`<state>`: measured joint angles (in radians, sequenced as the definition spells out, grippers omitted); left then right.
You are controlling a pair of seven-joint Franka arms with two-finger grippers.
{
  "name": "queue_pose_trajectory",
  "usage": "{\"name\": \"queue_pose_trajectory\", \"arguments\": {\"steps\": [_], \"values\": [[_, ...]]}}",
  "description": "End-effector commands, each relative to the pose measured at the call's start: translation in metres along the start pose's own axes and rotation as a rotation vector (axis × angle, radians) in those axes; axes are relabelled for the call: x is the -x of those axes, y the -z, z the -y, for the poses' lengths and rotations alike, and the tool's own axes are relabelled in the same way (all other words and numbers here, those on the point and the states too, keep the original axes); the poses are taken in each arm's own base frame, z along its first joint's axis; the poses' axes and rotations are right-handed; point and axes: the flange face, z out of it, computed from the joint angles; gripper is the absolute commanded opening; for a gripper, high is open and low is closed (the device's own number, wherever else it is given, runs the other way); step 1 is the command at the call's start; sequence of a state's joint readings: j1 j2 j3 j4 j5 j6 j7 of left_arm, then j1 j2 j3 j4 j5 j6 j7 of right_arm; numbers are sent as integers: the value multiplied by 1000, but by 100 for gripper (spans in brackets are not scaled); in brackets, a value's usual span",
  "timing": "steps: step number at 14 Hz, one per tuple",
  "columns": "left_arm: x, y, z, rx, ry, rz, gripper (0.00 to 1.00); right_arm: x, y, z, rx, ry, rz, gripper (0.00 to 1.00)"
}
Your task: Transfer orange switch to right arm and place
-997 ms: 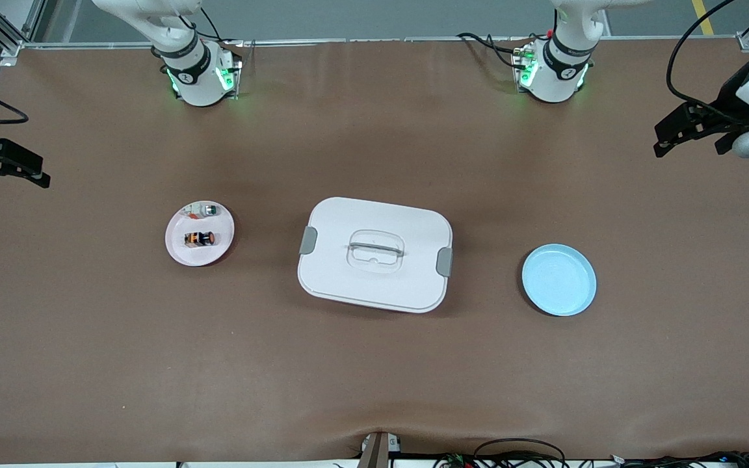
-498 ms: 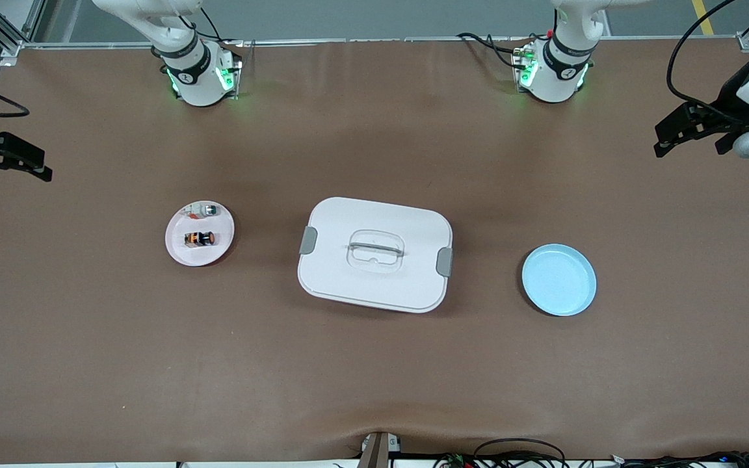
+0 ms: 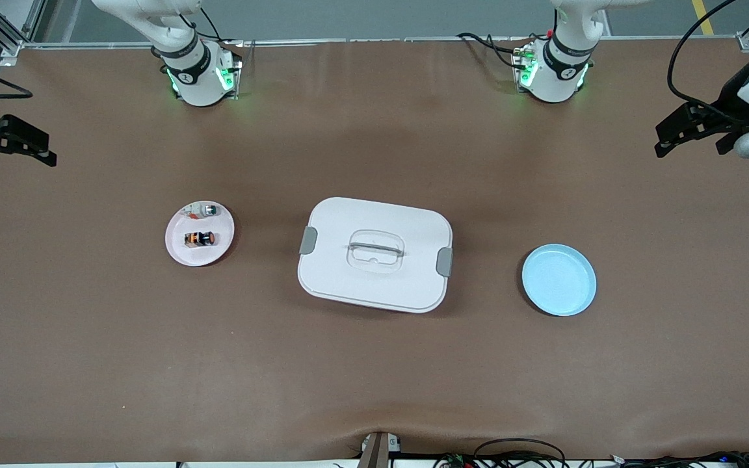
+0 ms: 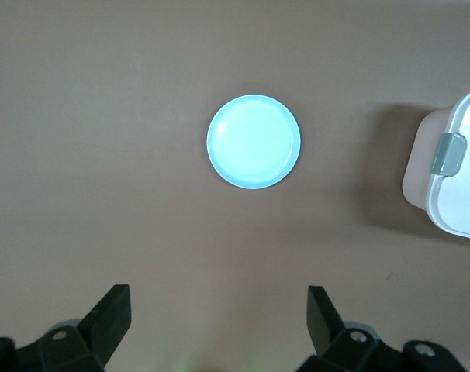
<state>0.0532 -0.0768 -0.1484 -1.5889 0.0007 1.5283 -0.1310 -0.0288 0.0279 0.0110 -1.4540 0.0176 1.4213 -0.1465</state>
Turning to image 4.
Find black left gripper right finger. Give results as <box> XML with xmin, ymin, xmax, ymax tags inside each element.
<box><xmin>299</xmin><ymin>285</ymin><xmax>463</xmax><ymax>372</ymax></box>

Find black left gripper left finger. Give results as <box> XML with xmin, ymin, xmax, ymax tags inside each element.
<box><xmin>0</xmin><ymin>284</ymin><xmax>132</xmax><ymax>372</ymax></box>

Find white lidded storage box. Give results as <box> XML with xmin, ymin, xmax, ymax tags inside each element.
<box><xmin>401</xmin><ymin>85</ymin><xmax>470</xmax><ymax>243</ymax></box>

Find brown table mat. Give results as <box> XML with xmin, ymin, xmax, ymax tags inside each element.
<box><xmin>0</xmin><ymin>0</ymin><xmax>470</xmax><ymax>372</ymax></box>

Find light blue round plate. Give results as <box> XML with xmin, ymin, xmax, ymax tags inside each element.
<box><xmin>206</xmin><ymin>94</ymin><xmax>302</xmax><ymax>191</ymax></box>

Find grey box latch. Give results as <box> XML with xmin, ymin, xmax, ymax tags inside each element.
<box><xmin>430</xmin><ymin>133</ymin><xmax>468</xmax><ymax>177</ymax></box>

